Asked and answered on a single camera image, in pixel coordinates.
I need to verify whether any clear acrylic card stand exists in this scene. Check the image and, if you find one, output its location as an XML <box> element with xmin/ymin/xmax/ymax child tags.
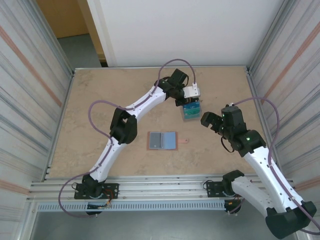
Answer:
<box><xmin>180</xmin><ymin>99</ymin><xmax>203</xmax><ymax>122</ymax></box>

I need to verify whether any blue card in stand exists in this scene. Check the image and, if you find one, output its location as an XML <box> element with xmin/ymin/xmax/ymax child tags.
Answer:
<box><xmin>183</xmin><ymin>102</ymin><xmax>201</xmax><ymax>111</ymax></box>

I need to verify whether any teal card in stand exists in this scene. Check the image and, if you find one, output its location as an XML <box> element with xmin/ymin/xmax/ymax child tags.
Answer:
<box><xmin>183</xmin><ymin>108</ymin><xmax>202</xmax><ymax>119</ymax></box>

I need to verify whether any wooden door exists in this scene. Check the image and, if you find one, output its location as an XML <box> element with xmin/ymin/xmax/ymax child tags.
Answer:
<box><xmin>36</xmin><ymin>0</ymin><xmax>107</xmax><ymax>62</ymax></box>

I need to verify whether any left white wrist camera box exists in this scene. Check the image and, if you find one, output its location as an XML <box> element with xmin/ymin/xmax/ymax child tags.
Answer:
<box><xmin>182</xmin><ymin>84</ymin><xmax>202</xmax><ymax>103</ymax></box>

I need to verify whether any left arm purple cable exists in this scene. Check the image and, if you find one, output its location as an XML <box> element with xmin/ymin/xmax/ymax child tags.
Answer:
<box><xmin>58</xmin><ymin>58</ymin><xmax>198</xmax><ymax>219</ymax></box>

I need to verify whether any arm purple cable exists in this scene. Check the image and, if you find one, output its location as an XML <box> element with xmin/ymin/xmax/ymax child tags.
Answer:
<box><xmin>58</xmin><ymin>58</ymin><xmax>198</xmax><ymax>219</ymax></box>
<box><xmin>231</xmin><ymin>96</ymin><xmax>320</xmax><ymax>236</ymax></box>

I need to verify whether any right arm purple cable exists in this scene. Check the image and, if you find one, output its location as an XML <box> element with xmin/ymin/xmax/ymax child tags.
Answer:
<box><xmin>231</xmin><ymin>96</ymin><xmax>320</xmax><ymax>236</ymax></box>

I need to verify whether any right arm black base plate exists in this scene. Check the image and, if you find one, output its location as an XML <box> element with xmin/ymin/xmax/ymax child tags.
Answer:
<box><xmin>205</xmin><ymin>180</ymin><xmax>252</xmax><ymax>198</ymax></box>

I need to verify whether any aluminium rail frame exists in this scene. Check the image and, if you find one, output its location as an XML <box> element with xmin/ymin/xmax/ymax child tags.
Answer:
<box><xmin>26</xmin><ymin>174</ymin><xmax>300</xmax><ymax>203</ymax></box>

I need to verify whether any grey slotted cable duct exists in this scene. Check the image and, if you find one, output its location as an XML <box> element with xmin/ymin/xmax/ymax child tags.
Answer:
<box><xmin>36</xmin><ymin>201</ymin><xmax>227</xmax><ymax>212</ymax></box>

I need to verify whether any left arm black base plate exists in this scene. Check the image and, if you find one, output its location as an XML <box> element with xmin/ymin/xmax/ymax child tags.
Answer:
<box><xmin>74</xmin><ymin>183</ymin><xmax>120</xmax><ymax>200</ymax></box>

